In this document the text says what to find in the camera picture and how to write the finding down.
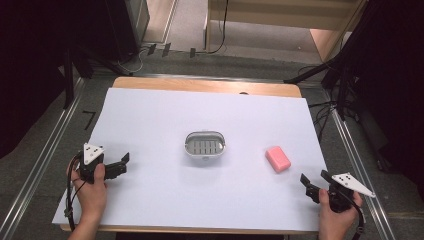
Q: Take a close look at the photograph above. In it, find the person's right hand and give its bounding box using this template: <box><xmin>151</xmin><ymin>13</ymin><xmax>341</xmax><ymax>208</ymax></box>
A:
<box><xmin>317</xmin><ymin>187</ymin><xmax>365</xmax><ymax>232</ymax></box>

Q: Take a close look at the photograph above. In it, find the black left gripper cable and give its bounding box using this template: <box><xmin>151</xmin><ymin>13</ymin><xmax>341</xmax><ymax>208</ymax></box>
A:
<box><xmin>64</xmin><ymin>151</ymin><xmax>84</xmax><ymax>233</ymax></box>

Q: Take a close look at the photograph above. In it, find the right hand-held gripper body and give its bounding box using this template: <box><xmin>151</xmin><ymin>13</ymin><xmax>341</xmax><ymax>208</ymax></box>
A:
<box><xmin>327</xmin><ymin>172</ymin><xmax>377</xmax><ymax>214</ymax></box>

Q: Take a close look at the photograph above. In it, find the black angled tape mark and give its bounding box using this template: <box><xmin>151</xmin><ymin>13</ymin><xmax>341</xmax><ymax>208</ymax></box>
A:
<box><xmin>82</xmin><ymin>110</ymin><xmax>97</xmax><ymax>131</ymax></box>

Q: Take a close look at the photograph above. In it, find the black curtain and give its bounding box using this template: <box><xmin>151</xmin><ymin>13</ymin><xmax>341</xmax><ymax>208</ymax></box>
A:
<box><xmin>0</xmin><ymin>0</ymin><xmax>143</xmax><ymax>159</ymax></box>
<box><xmin>333</xmin><ymin>0</ymin><xmax>424</xmax><ymax>199</ymax></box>

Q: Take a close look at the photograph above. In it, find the grey oval soap dish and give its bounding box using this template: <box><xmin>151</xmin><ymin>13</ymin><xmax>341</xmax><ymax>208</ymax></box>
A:
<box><xmin>184</xmin><ymin>130</ymin><xmax>227</xmax><ymax>160</ymax></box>

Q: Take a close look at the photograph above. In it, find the black floor cable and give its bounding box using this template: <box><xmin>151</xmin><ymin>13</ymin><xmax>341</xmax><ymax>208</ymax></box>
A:
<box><xmin>307</xmin><ymin>99</ymin><xmax>338</xmax><ymax>142</ymax></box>

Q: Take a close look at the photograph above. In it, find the black metal stand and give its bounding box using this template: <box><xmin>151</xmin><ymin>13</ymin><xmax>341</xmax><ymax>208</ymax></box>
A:
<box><xmin>283</xmin><ymin>53</ymin><xmax>359</xmax><ymax>122</ymax></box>
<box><xmin>61</xmin><ymin>46</ymin><xmax>134</xmax><ymax>110</ymax></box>

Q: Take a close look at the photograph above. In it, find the person's left hand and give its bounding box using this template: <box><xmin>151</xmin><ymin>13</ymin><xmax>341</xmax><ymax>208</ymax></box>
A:
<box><xmin>66</xmin><ymin>159</ymin><xmax>109</xmax><ymax>222</ymax></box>

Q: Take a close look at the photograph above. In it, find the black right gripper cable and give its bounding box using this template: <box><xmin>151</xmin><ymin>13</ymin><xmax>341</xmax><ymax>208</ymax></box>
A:
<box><xmin>343</xmin><ymin>194</ymin><xmax>367</xmax><ymax>240</ymax></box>

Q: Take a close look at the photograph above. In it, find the black hanging cable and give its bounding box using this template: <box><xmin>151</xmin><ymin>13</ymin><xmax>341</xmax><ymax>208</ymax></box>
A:
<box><xmin>205</xmin><ymin>0</ymin><xmax>230</xmax><ymax>55</ymax></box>

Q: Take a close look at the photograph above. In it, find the white paper sheet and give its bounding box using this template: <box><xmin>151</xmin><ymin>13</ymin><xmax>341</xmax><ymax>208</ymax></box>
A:
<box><xmin>51</xmin><ymin>87</ymin><xmax>329</xmax><ymax>233</ymax></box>

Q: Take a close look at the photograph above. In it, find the aluminium floor rail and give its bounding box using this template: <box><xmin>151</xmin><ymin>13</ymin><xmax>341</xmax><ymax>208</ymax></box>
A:
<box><xmin>93</xmin><ymin>72</ymin><xmax>323</xmax><ymax>83</ymax></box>
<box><xmin>0</xmin><ymin>76</ymin><xmax>86</xmax><ymax>240</ymax></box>
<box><xmin>326</xmin><ymin>98</ymin><xmax>398</xmax><ymax>240</ymax></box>

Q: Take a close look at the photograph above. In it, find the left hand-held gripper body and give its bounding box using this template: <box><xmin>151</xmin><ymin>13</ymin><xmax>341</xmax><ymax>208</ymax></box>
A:
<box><xmin>78</xmin><ymin>142</ymin><xmax>108</xmax><ymax>185</ymax></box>

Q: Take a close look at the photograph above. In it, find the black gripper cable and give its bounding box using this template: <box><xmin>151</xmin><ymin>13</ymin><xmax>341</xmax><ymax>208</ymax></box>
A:
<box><xmin>64</xmin><ymin>151</ymin><xmax>84</xmax><ymax>233</ymax></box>
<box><xmin>343</xmin><ymin>194</ymin><xmax>367</xmax><ymax>240</ymax></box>

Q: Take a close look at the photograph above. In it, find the pink soap bar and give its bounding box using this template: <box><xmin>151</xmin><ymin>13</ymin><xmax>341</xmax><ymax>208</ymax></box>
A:
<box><xmin>264</xmin><ymin>145</ymin><xmax>292</xmax><ymax>174</ymax></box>

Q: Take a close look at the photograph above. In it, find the white floor cable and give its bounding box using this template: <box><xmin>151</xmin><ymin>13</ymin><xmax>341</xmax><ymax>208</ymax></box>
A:
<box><xmin>117</xmin><ymin>45</ymin><xmax>150</xmax><ymax>75</ymax></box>

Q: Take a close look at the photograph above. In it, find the light wooden furniture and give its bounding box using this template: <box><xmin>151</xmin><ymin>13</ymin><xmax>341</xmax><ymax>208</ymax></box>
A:
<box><xmin>203</xmin><ymin>0</ymin><xmax>368</xmax><ymax>63</ymax></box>

